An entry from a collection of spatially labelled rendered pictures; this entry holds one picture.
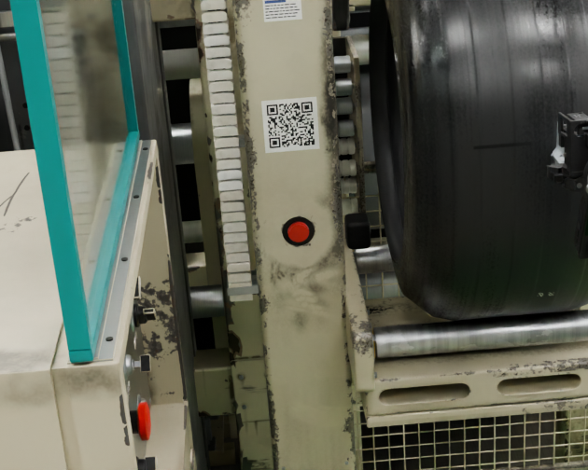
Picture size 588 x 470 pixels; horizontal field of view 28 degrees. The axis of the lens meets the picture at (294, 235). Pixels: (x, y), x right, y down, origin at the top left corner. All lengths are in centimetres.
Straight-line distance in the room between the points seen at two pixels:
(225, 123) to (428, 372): 46
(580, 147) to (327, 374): 64
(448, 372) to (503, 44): 49
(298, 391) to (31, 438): 84
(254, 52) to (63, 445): 74
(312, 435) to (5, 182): 70
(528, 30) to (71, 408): 77
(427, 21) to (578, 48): 19
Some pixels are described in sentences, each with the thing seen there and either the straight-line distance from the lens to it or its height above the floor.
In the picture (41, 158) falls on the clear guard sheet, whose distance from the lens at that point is 89.
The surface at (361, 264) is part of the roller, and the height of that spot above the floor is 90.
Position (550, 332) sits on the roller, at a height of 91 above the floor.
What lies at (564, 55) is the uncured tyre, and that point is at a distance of 147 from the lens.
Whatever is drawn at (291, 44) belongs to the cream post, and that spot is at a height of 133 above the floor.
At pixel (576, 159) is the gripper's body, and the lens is 130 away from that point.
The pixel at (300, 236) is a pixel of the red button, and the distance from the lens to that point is 166.
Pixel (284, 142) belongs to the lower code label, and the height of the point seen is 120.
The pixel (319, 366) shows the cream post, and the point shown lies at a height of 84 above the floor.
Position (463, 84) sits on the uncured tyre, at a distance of 144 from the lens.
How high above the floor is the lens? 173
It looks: 24 degrees down
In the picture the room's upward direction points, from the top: 4 degrees counter-clockwise
